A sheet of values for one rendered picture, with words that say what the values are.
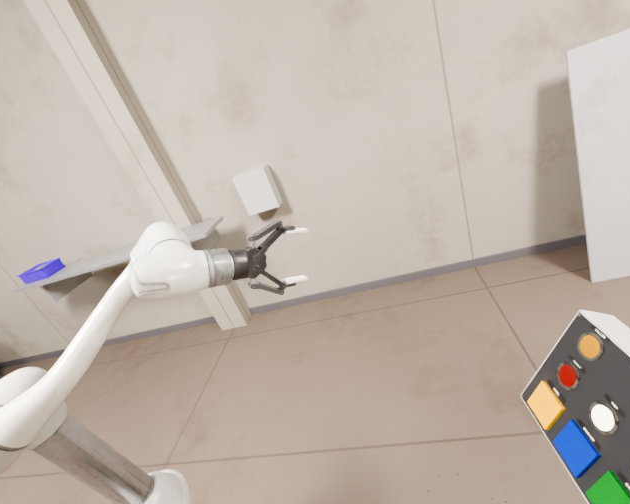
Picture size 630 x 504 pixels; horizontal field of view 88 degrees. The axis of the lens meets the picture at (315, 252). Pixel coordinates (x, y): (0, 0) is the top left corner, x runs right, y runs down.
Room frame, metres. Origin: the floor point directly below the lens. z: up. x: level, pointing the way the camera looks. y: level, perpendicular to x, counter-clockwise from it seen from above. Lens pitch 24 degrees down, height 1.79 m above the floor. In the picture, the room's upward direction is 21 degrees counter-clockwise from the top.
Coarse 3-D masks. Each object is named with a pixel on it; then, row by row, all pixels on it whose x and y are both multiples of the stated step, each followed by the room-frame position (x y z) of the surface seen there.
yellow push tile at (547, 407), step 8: (544, 384) 0.48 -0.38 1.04; (536, 392) 0.49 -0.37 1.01; (544, 392) 0.47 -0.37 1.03; (552, 392) 0.46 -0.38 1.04; (528, 400) 0.50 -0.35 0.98; (536, 400) 0.48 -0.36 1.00; (544, 400) 0.46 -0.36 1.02; (552, 400) 0.45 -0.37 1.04; (536, 408) 0.47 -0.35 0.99; (544, 408) 0.45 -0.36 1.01; (552, 408) 0.44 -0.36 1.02; (560, 408) 0.42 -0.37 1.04; (536, 416) 0.46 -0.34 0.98; (544, 416) 0.44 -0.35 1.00; (552, 416) 0.43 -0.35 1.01; (544, 424) 0.44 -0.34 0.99; (552, 424) 0.42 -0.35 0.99
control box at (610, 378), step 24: (576, 336) 0.48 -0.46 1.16; (600, 336) 0.44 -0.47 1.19; (624, 336) 0.42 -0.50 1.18; (552, 360) 0.50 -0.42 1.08; (576, 360) 0.45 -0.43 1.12; (600, 360) 0.41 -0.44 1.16; (624, 360) 0.38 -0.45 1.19; (528, 384) 0.53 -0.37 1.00; (552, 384) 0.47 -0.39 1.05; (576, 384) 0.42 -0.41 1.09; (600, 384) 0.39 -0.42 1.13; (624, 384) 0.36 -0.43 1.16; (528, 408) 0.49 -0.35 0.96; (576, 408) 0.40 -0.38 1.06; (624, 408) 0.33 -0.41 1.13; (552, 432) 0.42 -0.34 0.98; (600, 432) 0.34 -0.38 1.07; (624, 432) 0.31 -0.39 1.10; (624, 456) 0.29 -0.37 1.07; (576, 480) 0.33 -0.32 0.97; (624, 480) 0.27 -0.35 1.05
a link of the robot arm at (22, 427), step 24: (144, 240) 0.79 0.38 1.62; (120, 288) 0.76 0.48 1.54; (96, 312) 0.71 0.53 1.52; (120, 312) 0.74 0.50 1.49; (96, 336) 0.67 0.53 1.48; (72, 360) 0.63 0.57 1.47; (48, 384) 0.59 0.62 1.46; (72, 384) 0.61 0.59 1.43; (0, 408) 0.59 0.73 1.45; (24, 408) 0.57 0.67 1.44; (48, 408) 0.58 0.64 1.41; (0, 432) 0.54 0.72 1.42; (24, 432) 0.55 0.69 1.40
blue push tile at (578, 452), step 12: (564, 432) 0.39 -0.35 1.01; (576, 432) 0.37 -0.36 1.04; (564, 444) 0.38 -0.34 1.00; (576, 444) 0.36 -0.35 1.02; (588, 444) 0.34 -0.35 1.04; (564, 456) 0.37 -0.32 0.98; (576, 456) 0.35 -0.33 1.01; (588, 456) 0.33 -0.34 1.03; (600, 456) 0.32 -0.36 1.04; (576, 468) 0.34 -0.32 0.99; (588, 468) 0.33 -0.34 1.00
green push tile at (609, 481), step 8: (608, 472) 0.29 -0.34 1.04; (600, 480) 0.30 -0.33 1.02; (608, 480) 0.29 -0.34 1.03; (616, 480) 0.28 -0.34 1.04; (592, 488) 0.30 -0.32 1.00; (600, 488) 0.29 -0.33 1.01; (608, 488) 0.28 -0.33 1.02; (616, 488) 0.27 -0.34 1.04; (624, 488) 0.27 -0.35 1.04; (592, 496) 0.29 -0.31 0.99; (600, 496) 0.28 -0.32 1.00; (608, 496) 0.27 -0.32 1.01; (616, 496) 0.27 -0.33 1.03; (624, 496) 0.26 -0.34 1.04
